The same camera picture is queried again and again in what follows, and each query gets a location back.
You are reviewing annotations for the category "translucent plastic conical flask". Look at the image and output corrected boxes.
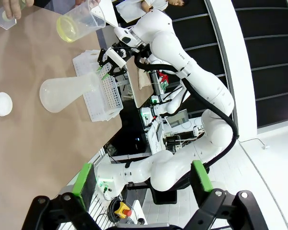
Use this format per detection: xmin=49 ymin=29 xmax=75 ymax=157
xmin=39 ymin=71 xmax=104 ymax=113

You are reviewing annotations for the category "person's left hand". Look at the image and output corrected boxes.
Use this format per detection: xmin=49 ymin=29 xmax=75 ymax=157
xmin=74 ymin=0 xmax=101 ymax=7

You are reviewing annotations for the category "white control cabinet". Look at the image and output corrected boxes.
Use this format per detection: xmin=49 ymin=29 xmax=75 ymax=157
xmin=140 ymin=106 xmax=168 ymax=155

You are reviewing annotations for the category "yellow emergency stop button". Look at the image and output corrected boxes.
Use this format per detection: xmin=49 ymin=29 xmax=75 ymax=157
xmin=114 ymin=201 xmax=132 ymax=219

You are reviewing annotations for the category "person's right hand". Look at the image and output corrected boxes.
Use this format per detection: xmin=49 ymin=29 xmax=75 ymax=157
xmin=2 ymin=0 xmax=36 ymax=20

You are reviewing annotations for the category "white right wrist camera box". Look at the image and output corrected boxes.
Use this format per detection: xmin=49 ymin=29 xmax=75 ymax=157
xmin=107 ymin=47 xmax=127 ymax=69

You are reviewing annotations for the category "brown topped side table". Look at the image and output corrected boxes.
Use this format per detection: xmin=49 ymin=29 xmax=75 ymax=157
xmin=125 ymin=57 xmax=155 ymax=109

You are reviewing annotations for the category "person's black t-shirt torso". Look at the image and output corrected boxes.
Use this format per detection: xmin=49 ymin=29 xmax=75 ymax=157
xmin=33 ymin=0 xmax=78 ymax=15

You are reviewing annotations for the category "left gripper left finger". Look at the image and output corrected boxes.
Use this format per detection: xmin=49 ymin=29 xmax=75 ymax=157
xmin=21 ymin=162 xmax=98 ymax=230

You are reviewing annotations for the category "beige cloth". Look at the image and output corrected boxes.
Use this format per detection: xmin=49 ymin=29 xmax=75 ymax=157
xmin=137 ymin=69 xmax=151 ymax=91

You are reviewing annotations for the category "white rounded side table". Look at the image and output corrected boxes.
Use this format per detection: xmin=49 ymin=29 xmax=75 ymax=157
xmin=96 ymin=0 xmax=120 ymax=28

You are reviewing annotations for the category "black floor cable bundle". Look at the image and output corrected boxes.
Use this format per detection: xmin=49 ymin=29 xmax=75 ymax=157
xmin=107 ymin=197 xmax=122 ymax=223

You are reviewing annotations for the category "thin white floor cable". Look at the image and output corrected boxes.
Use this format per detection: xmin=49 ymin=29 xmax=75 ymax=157
xmin=239 ymin=138 xmax=269 ymax=150

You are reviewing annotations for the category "clear plastic graduated cylinder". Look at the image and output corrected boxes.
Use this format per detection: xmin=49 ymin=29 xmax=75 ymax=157
xmin=0 ymin=0 xmax=27 ymax=31

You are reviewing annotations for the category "round white cap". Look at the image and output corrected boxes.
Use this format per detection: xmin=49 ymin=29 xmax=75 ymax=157
xmin=0 ymin=92 xmax=13 ymax=117

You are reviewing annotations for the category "white perforated plastic basket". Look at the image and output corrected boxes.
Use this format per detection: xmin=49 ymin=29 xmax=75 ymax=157
xmin=72 ymin=49 xmax=124 ymax=122

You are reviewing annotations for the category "translucent plastic measuring cup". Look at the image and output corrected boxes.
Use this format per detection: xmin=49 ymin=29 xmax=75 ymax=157
xmin=56 ymin=4 xmax=107 ymax=43

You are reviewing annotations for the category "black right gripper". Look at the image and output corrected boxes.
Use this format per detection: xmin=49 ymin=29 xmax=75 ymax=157
xmin=97 ymin=45 xmax=137 ymax=80

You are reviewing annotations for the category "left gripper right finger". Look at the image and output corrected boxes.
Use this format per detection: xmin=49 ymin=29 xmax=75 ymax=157
xmin=182 ymin=160 xmax=269 ymax=230

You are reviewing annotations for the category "small grey monitor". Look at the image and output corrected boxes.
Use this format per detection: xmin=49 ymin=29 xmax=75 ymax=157
xmin=164 ymin=109 xmax=190 ymax=129

